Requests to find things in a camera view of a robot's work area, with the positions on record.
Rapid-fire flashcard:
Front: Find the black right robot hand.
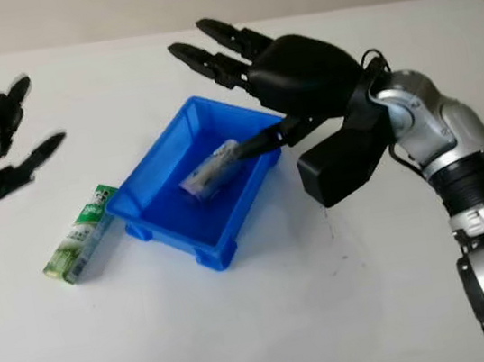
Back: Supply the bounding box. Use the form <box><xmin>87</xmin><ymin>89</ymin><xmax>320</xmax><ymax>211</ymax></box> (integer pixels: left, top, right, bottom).
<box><xmin>163</xmin><ymin>0</ymin><xmax>377</xmax><ymax>169</ymax></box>

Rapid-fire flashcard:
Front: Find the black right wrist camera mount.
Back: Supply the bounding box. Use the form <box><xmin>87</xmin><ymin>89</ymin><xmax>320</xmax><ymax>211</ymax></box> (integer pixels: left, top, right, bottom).
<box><xmin>286</xmin><ymin>71</ymin><xmax>404</xmax><ymax>213</ymax></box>

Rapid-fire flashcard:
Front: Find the blue plastic tray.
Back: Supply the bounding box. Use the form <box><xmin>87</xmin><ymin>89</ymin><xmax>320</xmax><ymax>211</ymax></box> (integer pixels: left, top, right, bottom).
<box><xmin>91</xmin><ymin>83</ymin><xmax>306</xmax><ymax>289</ymax></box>

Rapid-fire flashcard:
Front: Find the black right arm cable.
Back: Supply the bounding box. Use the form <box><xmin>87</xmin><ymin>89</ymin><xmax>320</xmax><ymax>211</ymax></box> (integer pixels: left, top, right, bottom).
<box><xmin>358</xmin><ymin>46</ymin><xmax>394</xmax><ymax>80</ymax></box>

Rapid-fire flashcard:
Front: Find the green toothpaste box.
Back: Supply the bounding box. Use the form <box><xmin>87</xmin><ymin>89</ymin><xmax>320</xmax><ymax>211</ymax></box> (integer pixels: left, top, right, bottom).
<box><xmin>31</xmin><ymin>180</ymin><xmax>132</xmax><ymax>291</ymax></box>

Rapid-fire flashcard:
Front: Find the purple bag roll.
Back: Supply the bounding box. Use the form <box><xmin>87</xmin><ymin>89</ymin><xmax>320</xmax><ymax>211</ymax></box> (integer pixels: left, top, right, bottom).
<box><xmin>172</xmin><ymin>137</ymin><xmax>251</xmax><ymax>205</ymax></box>

